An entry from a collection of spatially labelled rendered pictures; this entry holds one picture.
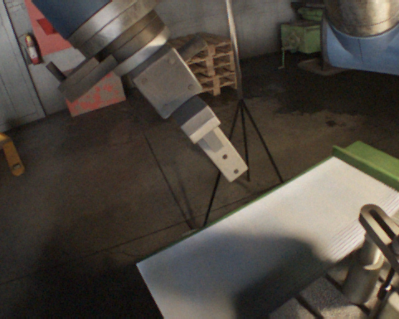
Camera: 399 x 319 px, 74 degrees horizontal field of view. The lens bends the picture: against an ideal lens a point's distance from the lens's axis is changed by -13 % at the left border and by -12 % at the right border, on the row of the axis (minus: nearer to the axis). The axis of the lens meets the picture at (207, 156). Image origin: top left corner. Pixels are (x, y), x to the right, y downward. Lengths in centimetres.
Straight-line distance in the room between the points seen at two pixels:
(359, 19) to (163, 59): 23
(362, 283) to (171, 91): 62
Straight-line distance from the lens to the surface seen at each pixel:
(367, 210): 67
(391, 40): 42
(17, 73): 535
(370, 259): 71
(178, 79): 28
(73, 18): 29
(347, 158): 133
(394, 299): 58
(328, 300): 82
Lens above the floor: 153
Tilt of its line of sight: 32 degrees down
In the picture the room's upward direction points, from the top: 10 degrees counter-clockwise
